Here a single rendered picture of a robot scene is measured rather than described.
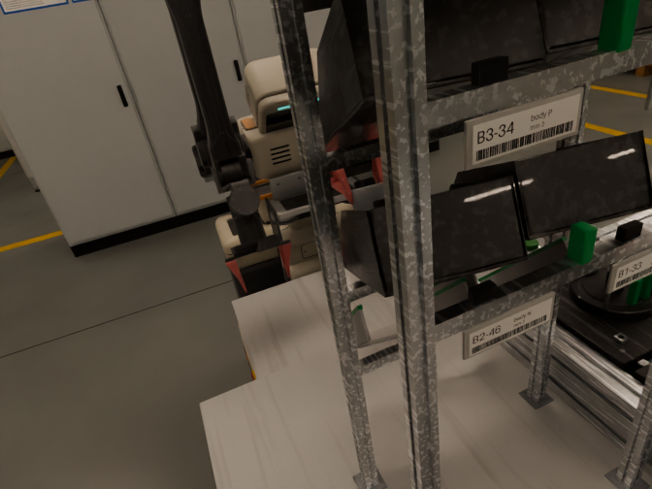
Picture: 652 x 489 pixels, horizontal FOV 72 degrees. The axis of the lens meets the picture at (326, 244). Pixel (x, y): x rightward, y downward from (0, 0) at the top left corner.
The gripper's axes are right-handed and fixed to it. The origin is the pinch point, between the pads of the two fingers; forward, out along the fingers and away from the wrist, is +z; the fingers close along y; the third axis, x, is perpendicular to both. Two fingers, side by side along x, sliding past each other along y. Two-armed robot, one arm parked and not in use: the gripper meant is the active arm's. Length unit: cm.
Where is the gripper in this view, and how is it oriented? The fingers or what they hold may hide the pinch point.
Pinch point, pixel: (367, 193)
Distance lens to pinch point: 63.3
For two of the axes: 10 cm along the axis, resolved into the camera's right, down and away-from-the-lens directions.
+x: 1.1, 5.3, 8.4
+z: 2.3, 8.1, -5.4
